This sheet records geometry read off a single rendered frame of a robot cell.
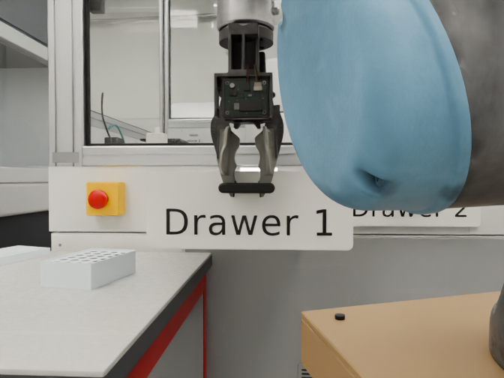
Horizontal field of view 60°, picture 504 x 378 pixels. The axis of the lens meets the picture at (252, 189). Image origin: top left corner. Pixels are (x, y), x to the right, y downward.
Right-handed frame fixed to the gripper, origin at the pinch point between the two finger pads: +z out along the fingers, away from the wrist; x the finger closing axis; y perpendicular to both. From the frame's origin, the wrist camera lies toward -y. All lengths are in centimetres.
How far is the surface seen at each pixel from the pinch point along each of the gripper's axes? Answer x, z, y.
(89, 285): -22.3, 13.9, -0.2
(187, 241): -8.5, 7.8, -1.3
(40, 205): -80, 8, -90
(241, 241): -0.9, 7.7, -1.3
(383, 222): 26.3, 8.0, -33.3
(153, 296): -12.4, 14.6, 2.4
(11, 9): -80, -55, -75
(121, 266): -20.5, 12.7, -7.8
